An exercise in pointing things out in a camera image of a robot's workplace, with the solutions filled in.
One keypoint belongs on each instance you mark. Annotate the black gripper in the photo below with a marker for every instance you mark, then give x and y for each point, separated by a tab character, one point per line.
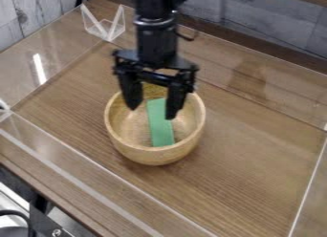
155	63

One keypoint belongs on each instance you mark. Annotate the green rectangular block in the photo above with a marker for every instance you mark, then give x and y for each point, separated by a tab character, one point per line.
161	126

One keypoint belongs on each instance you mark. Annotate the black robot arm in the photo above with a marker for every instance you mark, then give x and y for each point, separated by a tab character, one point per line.
158	9

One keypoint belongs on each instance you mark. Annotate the round wooden bowl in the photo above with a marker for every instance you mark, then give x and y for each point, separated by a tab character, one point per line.
130	130

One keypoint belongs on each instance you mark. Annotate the clear acrylic corner bracket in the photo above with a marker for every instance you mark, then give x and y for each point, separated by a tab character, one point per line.
106	29

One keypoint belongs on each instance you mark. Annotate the black metal table frame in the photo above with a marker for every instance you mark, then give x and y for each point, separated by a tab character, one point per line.
29	215

